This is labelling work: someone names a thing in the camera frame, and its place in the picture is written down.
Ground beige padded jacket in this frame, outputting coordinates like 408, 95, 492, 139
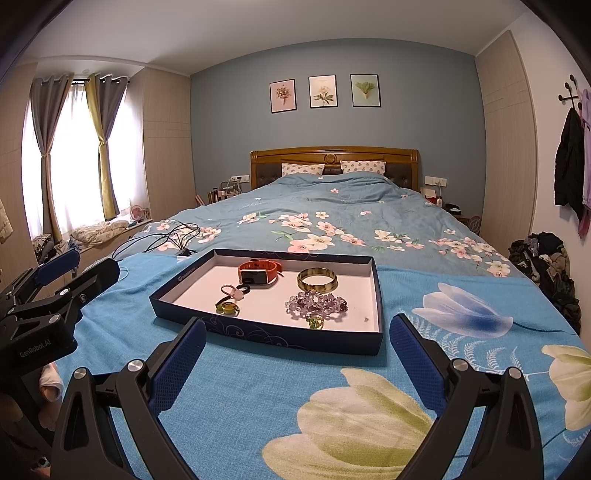
0, 198, 14, 244

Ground grey blue floral duvet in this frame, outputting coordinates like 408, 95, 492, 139
117, 173, 527, 283

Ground wooden headboard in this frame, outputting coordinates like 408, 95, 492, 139
250, 147, 420, 192

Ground bright blue flower blanket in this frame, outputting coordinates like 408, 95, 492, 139
46, 251, 591, 480

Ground bedside cosmetics clutter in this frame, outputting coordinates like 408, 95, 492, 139
196, 181, 252, 206

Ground dark floral cloth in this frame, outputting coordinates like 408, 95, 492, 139
31, 233, 70, 267

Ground framed white flower picture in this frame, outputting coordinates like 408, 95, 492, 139
308, 75, 339, 109

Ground grey curtain with yellow edge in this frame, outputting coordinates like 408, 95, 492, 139
84, 73, 127, 222

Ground framed pink flower picture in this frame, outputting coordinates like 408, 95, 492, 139
270, 79, 296, 113

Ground black jacket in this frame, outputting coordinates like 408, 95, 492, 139
554, 108, 586, 222

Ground tangled black cable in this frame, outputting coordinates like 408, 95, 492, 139
113, 222, 201, 258

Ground white sheer curtain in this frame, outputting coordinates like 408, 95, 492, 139
21, 83, 151, 241

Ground white patterned pillow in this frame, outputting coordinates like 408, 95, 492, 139
281, 163, 325, 177
340, 160, 386, 175

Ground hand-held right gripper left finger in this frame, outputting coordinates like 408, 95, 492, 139
51, 318, 207, 480

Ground beige clothes heap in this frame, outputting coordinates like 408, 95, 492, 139
70, 220, 130, 246

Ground beige built-in wardrobe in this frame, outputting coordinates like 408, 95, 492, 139
475, 31, 539, 246

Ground amber bangle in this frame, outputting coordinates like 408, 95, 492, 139
297, 267, 339, 293

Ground black wall coat rack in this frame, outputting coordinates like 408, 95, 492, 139
558, 74, 583, 110

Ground purple jacket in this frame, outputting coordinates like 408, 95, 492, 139
577, 88, 591, 239

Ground framed green leaf picture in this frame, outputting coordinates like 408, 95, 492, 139
350, 73, 382, 108

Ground pile of dark clothes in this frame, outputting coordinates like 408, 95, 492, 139
509, 232, 581, 336

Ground pale lilac bead bracelet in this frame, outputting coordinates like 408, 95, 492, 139
285, 291, 345, 322

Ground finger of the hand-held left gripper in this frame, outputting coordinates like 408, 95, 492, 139
9, 257, 121, 324
0, 249, 81, 319

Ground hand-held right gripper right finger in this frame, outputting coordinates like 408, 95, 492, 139
390, 314, 546, 480

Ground orange smartwatch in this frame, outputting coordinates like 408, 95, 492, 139
238, 259, 284, 288

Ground shallow dark blue box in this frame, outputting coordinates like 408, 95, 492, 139
148, 248, 385, 357

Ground person's left hand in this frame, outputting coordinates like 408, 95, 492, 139
39, 364, 64, 402

